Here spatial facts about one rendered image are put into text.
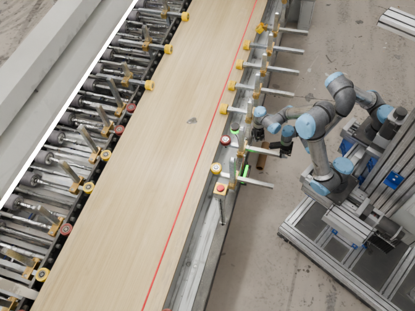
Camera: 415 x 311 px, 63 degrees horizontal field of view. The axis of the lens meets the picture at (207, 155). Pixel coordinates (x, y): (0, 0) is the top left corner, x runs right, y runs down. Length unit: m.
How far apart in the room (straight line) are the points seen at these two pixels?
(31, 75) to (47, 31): 0.14
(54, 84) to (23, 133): 0.15
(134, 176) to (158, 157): 0.22
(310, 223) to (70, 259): 1.88
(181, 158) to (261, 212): 1.10
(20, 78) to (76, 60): 0.19
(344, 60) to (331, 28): 0.59
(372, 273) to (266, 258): 0.82
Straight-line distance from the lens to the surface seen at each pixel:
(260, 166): 3.38
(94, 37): 1.08
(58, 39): 0.98
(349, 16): 5.25
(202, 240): 2.50
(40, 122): 0.93
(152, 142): 2.60
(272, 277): 3.07
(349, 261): 2.99
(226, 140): 2.52
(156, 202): 2.35
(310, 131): 1.75
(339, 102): 2.06
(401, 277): 3.11
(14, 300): 2.54
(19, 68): 0.92
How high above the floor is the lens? 2.99
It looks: 58 degrees down
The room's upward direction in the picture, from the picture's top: 8 degrees counter-clockwise
